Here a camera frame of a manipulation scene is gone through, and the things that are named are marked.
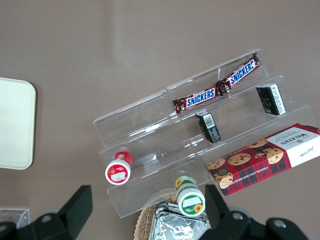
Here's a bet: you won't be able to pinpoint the clear acrylic bottle rack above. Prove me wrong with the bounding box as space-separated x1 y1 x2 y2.
0 206 31 228

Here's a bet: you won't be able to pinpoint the stacked aluminium foil containers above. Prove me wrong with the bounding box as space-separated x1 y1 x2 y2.
149 201 212 240

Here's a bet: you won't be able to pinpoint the small black carton box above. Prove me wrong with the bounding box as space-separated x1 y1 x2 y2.
194 110 222 145
255 82 287 117

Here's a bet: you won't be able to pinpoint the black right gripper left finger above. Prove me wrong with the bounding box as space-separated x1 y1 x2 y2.
34 184 94 240

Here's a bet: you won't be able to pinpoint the red lid white jar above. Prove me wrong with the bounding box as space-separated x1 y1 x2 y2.
104 150 134 186

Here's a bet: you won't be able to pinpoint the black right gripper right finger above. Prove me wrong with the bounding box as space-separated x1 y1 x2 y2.
199 184 264 240

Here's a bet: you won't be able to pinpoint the oval wicker basket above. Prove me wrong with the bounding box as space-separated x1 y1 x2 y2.
133 188 182 240

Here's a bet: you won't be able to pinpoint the clear acrylic step stand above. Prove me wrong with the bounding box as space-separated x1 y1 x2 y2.
92 87 211 220
165 48 320 184

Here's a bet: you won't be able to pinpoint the green lid white jar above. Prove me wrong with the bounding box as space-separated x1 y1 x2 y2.
174 175 207 217

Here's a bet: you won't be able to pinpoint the Snickers chocolate bar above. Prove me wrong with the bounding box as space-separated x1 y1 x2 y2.
215 52 262 96
172 87 219 115

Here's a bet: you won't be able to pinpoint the beige rectangular tray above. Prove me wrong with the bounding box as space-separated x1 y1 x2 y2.
0 77 38 171

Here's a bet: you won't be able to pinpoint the red tartan Walkers cookie box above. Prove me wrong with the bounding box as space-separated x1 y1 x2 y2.
205 122 320 197

